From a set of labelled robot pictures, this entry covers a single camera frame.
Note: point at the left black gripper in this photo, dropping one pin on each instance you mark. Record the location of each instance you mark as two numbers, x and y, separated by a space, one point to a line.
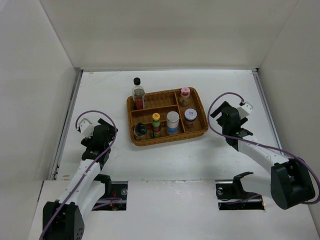
87 141

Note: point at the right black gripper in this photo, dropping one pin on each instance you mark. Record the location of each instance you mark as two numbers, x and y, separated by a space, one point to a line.
219 109

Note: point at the pink-cap spice shaker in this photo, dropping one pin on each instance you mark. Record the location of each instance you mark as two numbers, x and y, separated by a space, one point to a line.
184 98

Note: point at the small black-cap spice jar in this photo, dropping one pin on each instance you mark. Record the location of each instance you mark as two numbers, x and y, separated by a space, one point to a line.
140 132

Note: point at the tall glass red-label bottle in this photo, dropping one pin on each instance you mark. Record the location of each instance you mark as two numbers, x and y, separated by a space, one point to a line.
138 94

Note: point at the blue-label silver-lid shaker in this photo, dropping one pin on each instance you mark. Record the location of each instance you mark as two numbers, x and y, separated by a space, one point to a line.
172 123

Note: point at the green sauce bottle yellow cap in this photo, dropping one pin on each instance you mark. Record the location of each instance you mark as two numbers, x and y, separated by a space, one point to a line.
156 126

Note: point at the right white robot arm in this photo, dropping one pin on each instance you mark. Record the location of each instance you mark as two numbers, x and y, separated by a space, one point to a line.
290 176

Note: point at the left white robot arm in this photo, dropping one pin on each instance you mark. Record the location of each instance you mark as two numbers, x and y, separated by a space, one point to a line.
64 218

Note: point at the woven wicker divided basket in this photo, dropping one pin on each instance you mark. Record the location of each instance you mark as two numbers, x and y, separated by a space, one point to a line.
163 102

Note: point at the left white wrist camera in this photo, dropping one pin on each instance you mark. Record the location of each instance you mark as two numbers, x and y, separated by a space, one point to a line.
86 128

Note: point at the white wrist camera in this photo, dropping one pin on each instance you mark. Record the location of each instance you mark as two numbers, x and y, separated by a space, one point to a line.
245 109
86 128

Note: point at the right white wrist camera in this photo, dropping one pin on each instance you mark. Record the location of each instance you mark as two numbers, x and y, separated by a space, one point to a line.
245 109

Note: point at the aluminium table edge frame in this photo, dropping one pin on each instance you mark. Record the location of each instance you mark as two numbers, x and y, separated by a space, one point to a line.
208 157

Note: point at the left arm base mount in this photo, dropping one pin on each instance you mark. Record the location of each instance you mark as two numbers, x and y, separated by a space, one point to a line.
115 199

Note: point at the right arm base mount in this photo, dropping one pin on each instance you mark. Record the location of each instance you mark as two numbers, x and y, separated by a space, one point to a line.
231 195

